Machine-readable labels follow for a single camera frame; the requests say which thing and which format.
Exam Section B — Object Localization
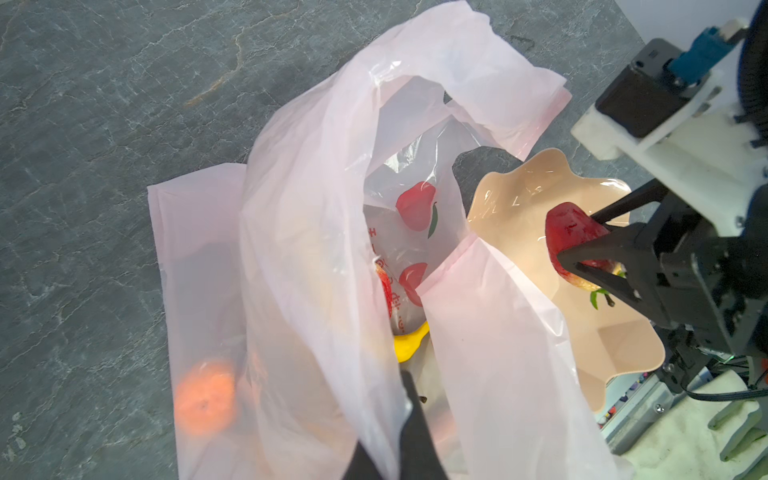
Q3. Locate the red strawberry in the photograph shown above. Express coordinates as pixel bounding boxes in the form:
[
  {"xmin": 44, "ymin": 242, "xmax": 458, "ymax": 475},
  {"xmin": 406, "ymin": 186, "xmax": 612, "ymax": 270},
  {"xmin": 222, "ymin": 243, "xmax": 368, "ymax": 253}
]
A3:
[{"xmin": 545, "ymin": 202, "xmax": 616, "ymax": 309}]

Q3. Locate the beige wavy fruit plate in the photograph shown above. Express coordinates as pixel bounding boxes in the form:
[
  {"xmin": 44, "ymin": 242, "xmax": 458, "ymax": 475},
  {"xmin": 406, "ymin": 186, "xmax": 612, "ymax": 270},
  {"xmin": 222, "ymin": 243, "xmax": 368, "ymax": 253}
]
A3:
[{"xmin": 468, "ymin": 148, "xmax": 665, "ymax": 412}]

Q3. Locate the yellow banana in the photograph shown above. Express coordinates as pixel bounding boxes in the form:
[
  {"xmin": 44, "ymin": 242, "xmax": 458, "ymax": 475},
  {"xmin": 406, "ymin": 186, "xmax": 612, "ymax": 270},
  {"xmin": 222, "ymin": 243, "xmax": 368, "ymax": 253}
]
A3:
[{"xmin": 393, "ymin": 322, "xmax": 430, "ymax": 364}]

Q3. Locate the orange tangerine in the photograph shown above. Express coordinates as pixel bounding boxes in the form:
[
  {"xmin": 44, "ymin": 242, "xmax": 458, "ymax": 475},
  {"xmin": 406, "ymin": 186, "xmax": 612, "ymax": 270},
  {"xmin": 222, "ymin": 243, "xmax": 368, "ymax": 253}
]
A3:
[{"xmin": 174, "ymin": 362, "xmax": 236, "ymax": 436}]

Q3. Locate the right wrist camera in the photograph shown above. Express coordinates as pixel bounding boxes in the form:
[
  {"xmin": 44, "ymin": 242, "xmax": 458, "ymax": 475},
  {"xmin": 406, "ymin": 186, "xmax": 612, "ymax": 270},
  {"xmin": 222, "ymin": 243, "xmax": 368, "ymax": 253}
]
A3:
[{"xmin": 571, "ymin": 4, "xmax": 767, "ymax": 237}]

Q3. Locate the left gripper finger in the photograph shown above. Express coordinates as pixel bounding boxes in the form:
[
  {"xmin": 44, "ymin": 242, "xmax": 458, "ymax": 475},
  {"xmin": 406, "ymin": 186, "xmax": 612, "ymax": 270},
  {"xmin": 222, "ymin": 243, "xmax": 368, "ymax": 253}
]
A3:
[{"xmin": 343, "ymin": 370, "xmax": 448, "ymax": 480}]

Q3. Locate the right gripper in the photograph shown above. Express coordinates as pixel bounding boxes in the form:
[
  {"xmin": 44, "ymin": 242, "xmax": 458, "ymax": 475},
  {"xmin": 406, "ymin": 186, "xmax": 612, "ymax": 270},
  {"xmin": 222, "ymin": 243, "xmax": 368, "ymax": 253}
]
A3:
[{"xmin": 556, "ymin": 178, "xmax": 768, "ymax": 385}]

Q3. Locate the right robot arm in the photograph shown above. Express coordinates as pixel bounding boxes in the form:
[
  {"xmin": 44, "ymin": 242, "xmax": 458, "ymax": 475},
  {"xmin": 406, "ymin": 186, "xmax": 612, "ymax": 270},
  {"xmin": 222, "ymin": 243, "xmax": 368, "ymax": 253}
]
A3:
[{"xmin": 557, "ymin": 180, "xmax": 767, "ymax": 479}]

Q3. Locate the pale strawberry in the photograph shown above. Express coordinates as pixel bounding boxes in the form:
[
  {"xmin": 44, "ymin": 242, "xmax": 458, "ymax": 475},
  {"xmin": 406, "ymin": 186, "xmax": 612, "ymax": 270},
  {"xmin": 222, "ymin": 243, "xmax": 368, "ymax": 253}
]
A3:
[{"xmin": 375, "ymin": 263, "xmax": 393, "ymax": 317}]

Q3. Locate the pink plastic bag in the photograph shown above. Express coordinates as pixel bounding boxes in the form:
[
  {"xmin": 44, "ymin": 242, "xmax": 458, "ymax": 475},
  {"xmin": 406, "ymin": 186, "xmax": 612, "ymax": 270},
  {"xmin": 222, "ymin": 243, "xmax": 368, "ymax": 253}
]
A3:
[{"xmin": 148, "ymin": 2, "xmax": 631, "ymax": 479}]

